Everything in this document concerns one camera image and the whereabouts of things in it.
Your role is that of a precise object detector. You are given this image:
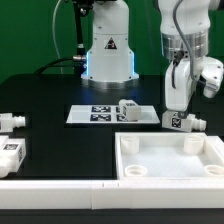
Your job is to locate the black cable on table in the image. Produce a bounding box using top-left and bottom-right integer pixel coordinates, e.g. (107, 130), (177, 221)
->
(34, 57), (83, 76)

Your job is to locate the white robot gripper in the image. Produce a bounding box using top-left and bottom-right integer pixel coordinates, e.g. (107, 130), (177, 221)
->
(165, 59), (196, 119)

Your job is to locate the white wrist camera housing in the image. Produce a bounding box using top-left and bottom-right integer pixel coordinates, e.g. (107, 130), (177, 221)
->
(201, 57), (224, 98)

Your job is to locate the black camera pole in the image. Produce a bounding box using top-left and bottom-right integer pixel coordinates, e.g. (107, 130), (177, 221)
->
(72, 0), (94, 77)

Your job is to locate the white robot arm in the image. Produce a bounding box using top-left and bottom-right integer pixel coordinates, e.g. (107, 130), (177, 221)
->
(81, 0), (210, 113)

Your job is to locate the white front obstacle rail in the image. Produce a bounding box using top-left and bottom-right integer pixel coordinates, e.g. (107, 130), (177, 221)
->
(0, 179), (224, 209)

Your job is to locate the white thin cable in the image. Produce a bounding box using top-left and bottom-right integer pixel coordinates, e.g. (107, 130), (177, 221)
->
(52, 0), (65, 76)

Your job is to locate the white marker sheet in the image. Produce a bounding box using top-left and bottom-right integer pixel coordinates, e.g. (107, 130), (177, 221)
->
(66, 105), (160, 124)

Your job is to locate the white square table top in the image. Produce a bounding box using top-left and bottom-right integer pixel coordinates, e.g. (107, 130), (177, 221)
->
(115, 132), (224, 179)

